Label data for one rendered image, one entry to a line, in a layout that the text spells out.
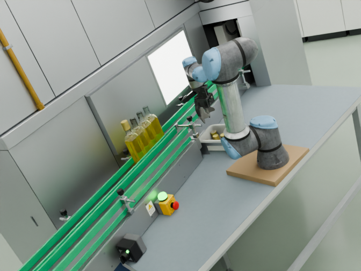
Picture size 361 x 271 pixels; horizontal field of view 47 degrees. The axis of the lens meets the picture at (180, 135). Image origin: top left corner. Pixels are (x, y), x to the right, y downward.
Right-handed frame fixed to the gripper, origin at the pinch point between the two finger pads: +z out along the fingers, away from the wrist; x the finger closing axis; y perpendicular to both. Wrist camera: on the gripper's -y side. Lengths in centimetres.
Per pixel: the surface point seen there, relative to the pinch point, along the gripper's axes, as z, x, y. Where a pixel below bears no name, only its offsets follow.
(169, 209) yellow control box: 13, -57, 7
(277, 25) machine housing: -11, 105, 6
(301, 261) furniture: 72, -24, 47
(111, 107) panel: -28, -33, -28
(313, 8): 56, 346, -50
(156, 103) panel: -11.8, -2.1, -28.2
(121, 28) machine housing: -57, -1, -32
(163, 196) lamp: 7, -56, 5
